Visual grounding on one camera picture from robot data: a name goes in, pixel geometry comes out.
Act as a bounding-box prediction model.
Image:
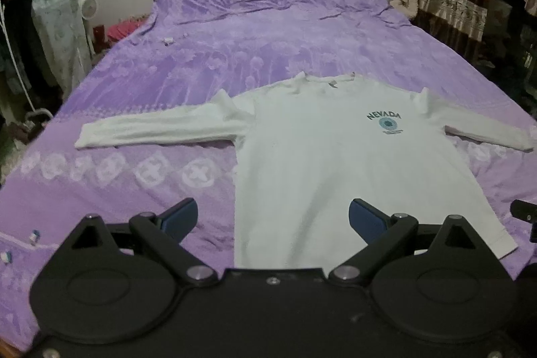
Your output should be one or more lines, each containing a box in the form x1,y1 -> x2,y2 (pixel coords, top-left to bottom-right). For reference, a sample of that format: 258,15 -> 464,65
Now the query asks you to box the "white Nevada long-sleeve shirt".
76,73 -> 533,270

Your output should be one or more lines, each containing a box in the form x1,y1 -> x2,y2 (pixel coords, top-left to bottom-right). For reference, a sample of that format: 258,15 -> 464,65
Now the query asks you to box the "open wardrobe with clothes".
473,0 -> 536,117

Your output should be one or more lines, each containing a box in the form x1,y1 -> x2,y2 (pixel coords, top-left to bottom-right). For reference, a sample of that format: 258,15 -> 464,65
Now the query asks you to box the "small blue white clip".
29,230 -> 41,245

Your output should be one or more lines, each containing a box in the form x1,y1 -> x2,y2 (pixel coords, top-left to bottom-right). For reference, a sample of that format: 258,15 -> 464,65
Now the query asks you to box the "small white clip at edge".
0,251 -> 12,264

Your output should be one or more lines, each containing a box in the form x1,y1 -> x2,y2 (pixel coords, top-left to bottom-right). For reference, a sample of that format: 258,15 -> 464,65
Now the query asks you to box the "purple patterned bed sheet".
1,0 -> 536,350

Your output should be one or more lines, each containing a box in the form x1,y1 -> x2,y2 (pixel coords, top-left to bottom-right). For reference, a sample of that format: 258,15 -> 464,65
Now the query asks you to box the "red item beside bed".
92,19 -> 145,49

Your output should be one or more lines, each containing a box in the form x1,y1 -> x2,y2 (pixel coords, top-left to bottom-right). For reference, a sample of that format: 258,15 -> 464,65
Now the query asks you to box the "white standing fan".
78,0 -> 98,57

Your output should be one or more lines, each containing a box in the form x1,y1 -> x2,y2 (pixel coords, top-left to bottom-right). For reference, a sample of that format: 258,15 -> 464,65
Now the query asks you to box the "light blue covered garment rack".
32,0 -> 92,100

